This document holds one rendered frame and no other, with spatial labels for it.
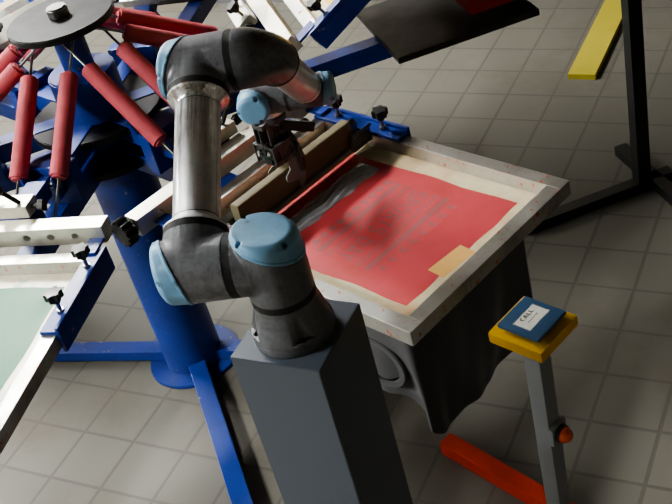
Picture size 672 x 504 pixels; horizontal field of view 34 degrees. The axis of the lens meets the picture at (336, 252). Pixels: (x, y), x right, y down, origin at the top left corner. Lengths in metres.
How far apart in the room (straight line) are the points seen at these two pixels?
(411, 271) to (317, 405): 0.58
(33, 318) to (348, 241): 0.77
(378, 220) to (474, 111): 2.27
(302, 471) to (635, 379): 1.58
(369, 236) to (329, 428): 0.70
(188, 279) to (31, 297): 0.96
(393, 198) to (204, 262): 0.91
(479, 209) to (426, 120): 2.28
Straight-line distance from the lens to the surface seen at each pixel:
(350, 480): 2.08
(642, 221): 4.06
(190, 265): 1.85
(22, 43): 3.15
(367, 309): 2.30
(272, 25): 3.19
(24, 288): 2.80
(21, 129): 3.11
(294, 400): 1.96
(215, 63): 2.05
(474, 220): 2.54
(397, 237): 2.53
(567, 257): 3.92
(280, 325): 1.88
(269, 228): 1.83
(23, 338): 2.64
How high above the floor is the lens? 2.45
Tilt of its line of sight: 36 degrees down
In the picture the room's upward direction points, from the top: 15 degrees counter-clockwise
